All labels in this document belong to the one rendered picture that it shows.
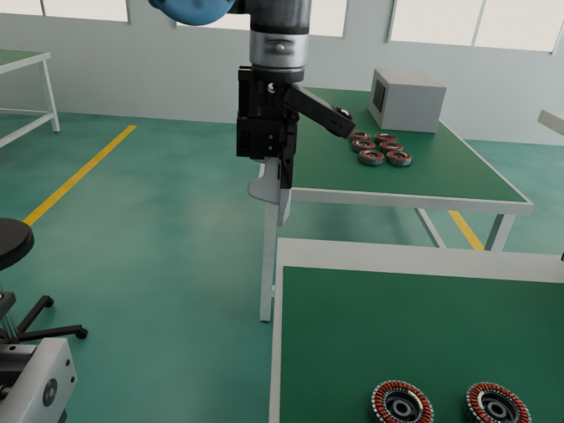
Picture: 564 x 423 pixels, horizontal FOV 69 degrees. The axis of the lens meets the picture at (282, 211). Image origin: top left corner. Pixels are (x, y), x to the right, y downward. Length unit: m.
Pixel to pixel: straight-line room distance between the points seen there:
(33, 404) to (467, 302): 0.98
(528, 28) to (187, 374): 4.57
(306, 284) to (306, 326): 0.16
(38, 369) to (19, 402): 0.05
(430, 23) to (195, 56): 2.44
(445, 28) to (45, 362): 4.63
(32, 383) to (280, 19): 0.54
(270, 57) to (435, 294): 0.84
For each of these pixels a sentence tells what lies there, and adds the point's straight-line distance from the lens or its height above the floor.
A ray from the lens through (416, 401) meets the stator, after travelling 0.88.
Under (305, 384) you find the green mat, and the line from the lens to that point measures 0.89.
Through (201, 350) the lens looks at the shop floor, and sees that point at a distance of 1.95.
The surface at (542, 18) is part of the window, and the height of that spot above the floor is 1.30.
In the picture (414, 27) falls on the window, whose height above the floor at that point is 1.14.
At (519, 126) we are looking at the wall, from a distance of 5.48.
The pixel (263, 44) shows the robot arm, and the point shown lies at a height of 1.38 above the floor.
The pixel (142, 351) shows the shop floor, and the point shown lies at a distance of 1.99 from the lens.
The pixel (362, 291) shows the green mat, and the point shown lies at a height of 0.75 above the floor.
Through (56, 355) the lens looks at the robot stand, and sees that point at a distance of 0.66.
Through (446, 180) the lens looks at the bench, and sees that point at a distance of 1.91.
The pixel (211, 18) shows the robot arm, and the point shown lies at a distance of 0.37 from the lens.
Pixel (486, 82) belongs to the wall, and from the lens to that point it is 5.15.
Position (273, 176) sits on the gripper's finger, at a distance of 0.56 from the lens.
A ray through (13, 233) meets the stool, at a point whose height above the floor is 0.56.
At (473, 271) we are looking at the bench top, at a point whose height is 0.75.
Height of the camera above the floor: 1.45
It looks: 29 degrees down
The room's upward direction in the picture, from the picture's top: 4 degrees clockwise
